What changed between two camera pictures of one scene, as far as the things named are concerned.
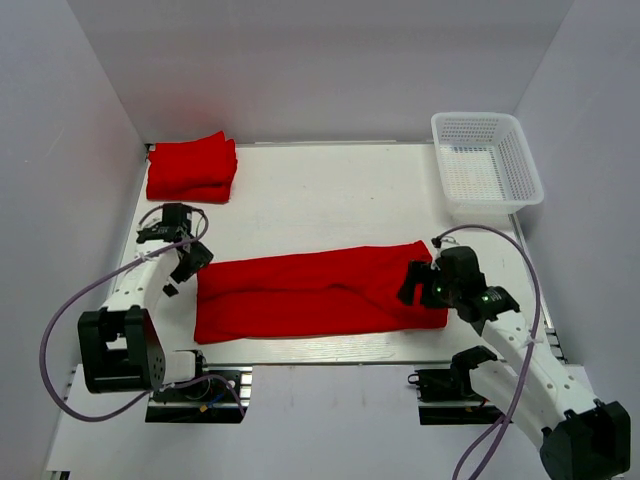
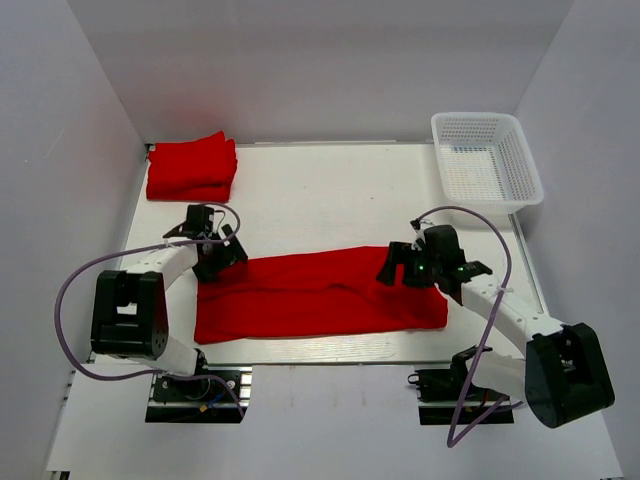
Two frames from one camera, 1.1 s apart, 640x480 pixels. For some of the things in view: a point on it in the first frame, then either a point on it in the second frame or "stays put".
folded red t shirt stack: [199, 170] stays put
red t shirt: [341, 291] stays put
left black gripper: [200, 257] to [231, 255]
